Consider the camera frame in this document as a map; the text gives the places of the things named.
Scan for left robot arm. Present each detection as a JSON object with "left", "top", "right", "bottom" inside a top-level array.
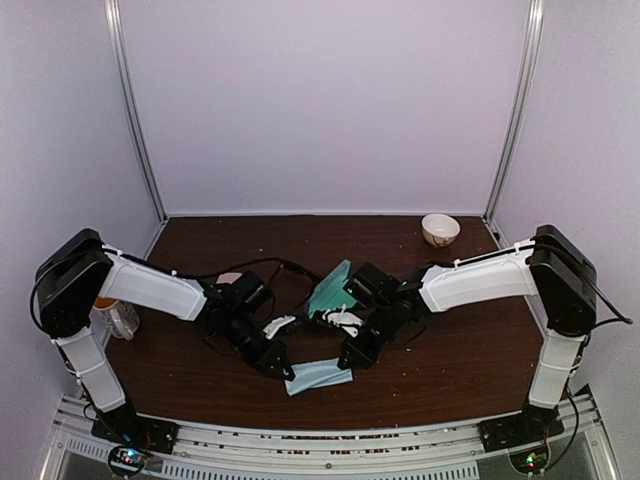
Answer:
[{"left": 29, "top": 229, "right": 295, "bottom": 444}]

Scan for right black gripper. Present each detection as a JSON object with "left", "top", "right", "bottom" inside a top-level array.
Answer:
[{"left": 338, "top": 301, "right": 401, "bottom": 369}]

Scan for left aluminium frame post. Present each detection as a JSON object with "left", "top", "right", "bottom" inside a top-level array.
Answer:
[{"left": 104, "top": 0, "right": 168, "bottom": 223}]

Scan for light blue cloth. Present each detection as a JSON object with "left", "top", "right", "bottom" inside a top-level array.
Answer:
[{"left": 285, "top": 358, "right": 353, "bottom": 397}]

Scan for pink glasses case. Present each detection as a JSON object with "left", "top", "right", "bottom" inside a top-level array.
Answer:
[{"left": 215, "top": 272, "right": 242, "bottom": 285}]

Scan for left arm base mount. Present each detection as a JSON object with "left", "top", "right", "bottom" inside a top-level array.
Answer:
[{"left": 91, "top": 418, "right": 179, "bottom": 479}]

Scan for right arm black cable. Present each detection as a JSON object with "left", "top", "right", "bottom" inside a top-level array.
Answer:
[{"left": 529, "top": 234, "right": 634, "bottom": 451}]

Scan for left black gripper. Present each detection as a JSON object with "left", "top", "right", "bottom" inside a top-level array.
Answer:
[{"left": 222, "top": 309, "right": 294, "bottom": 380}]

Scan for dark sunglasses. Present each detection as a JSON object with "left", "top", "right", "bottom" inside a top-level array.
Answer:
[{"left": 267, "top": 259, "right": 322, "bottom": 287}]

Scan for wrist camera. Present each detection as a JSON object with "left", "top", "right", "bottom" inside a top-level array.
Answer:
[
  {"left": 321, "top": 305, "right": 364, "bottom": 338},
  {"left": 262, "top": 315, "right": 296, "bottom": 340}
]

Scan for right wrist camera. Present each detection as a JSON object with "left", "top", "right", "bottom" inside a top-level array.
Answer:
[{"left": 321, "top": 305, "right": 364, "bottom": 338}]

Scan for aluminium frame post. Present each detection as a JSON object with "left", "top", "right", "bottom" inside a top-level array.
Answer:
[
  {"left": 483, "top": 0, "right": 545, "bottom": 225},
  {"left": 104, "top": 0, "right": 168, "bottom": 223}
]

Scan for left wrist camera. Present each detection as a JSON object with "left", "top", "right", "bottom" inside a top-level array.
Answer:
[{"left": 262, "top": 315, "right": 296, "bottom": 340}]

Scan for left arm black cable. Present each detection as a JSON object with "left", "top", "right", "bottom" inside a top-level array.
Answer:
[{"left": 29, "top": 256, "right": 314, "bottom": 341}]

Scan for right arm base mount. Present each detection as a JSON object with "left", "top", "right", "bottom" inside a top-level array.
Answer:
[{"left": 478, "top": 414, "right": 565, "bottom": 476}]

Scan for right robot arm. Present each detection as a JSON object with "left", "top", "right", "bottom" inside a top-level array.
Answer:
[{"left": 338, "top": 225, "right": 597, "bottom": 442}]

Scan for right aluminium frame post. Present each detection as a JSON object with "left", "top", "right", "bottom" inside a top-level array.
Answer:
[{"left": 483, "top": 0, "right": 545, "bottom": 225}]

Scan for grey-blue glasses case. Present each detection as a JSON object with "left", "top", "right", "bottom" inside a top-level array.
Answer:
[{"left": 305, "top": 259, "right": 357, "bottom": 318}]

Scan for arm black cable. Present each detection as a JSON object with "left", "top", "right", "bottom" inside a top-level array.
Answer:
[
  {"left": 29, "top": 256, "right": 314, "bottom": 341},
  {"left": 529, "top": 234, "right": 634, "bottom": 451}
]

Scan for aluminium front rail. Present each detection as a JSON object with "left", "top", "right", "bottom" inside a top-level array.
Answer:
[{"left": 39, "top": 394, "right": 624, "bottom": 480}]

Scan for patterned mug orange inside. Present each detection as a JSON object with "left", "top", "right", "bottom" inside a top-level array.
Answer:
[{"left": 93, "top": 297, "right": 140, "bottom": 341}]

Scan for white ceramic bowl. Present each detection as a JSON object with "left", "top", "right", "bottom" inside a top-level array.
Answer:
[{"left": 421, "top": 213, "right": 461, "bottom": 248}]

